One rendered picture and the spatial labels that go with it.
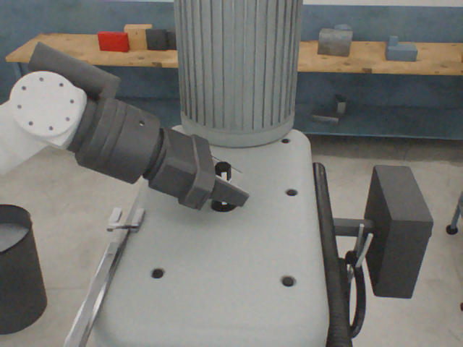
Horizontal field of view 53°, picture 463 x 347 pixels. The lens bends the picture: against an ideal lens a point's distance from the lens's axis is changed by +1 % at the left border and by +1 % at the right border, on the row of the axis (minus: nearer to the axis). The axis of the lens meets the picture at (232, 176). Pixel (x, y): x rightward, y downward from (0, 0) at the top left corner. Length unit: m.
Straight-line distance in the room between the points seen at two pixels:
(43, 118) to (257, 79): 0.34
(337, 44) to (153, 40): 1.66
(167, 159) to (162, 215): 0.10
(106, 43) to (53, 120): 4.08
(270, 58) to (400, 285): 0.56
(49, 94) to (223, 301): 0.27
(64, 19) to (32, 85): 4.80
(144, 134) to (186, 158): 0.06
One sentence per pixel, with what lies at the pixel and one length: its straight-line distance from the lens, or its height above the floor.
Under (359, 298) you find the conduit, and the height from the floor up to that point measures 1.51.
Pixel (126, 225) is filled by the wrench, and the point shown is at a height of 1.90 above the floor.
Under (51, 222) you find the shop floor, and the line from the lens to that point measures 3.88.
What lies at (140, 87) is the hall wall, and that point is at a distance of 5.28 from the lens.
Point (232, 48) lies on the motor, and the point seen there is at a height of 2.05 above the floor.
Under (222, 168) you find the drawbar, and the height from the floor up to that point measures 1.95.
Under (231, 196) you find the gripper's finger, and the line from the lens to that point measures 0.59.
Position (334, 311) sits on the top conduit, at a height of 1.81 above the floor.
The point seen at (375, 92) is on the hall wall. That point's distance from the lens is 5.19.
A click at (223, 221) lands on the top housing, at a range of 0.60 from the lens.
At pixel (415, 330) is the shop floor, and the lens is 3.09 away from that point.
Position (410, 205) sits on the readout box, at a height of 1.73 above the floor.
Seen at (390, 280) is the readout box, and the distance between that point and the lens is 1.02.
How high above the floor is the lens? 2.26
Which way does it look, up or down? 33 degrees down
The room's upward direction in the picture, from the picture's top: straight up
